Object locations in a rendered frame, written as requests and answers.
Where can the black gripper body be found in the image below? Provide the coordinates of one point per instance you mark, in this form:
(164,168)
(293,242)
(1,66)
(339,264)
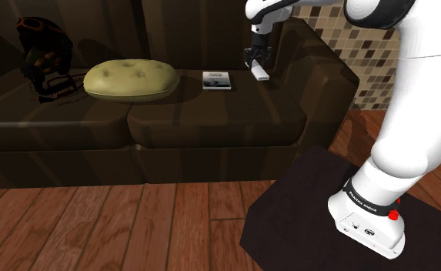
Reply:
(260,40)

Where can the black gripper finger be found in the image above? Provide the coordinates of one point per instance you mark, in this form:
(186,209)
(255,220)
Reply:
(248,58)
(268,57)

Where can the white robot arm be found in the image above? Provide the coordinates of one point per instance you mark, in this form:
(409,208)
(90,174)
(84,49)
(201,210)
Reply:
(422,94)

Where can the white remote control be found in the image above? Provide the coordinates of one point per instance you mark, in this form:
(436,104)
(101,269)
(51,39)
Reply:
(259,71)

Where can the grey and white book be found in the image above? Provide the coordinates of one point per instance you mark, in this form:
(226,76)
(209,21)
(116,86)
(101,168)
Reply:
(216,80)

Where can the dark brown sofa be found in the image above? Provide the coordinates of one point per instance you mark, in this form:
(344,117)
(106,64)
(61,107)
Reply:
(205,124)

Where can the pale green round cushion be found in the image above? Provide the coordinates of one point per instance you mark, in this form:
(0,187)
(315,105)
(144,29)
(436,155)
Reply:
(130,79)

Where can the dark robot stand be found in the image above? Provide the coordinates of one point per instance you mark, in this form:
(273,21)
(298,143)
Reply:
(302,225)

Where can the dark turtle figure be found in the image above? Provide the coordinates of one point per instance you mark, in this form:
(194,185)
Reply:
(45,56)

